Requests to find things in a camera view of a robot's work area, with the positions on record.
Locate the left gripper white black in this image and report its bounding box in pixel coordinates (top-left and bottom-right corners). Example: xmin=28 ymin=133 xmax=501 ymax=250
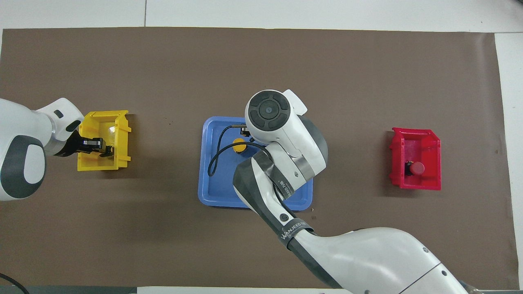
xmin=36 ymin=98 xmax=103 ymax=158

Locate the red push button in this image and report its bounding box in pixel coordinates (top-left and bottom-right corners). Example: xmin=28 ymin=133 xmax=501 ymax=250
xmin=405 ymin=161 xmax=425 ymax=177

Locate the yellow plastic storage bin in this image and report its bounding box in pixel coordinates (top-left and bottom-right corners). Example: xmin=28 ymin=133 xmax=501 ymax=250
xmin=77 ymin=110 xmax=132 ymax=172

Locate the blue plastic tray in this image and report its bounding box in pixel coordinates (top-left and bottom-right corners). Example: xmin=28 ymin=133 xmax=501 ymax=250
xmin=198 ymin=116 xmax=315 ymax=211

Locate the brown table mat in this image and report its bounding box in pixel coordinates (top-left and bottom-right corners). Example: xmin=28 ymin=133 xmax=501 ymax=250
xmin=0 ymin=27 xmax=519 ymax=290

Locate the red plastic storage bin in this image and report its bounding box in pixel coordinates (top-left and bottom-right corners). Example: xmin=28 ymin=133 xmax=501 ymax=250
xmin=389 ymin=127 xmax=442 ymax=191

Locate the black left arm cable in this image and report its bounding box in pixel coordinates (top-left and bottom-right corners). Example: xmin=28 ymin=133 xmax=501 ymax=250
xmin=0 ymin=273 xmax=30 ymax=294

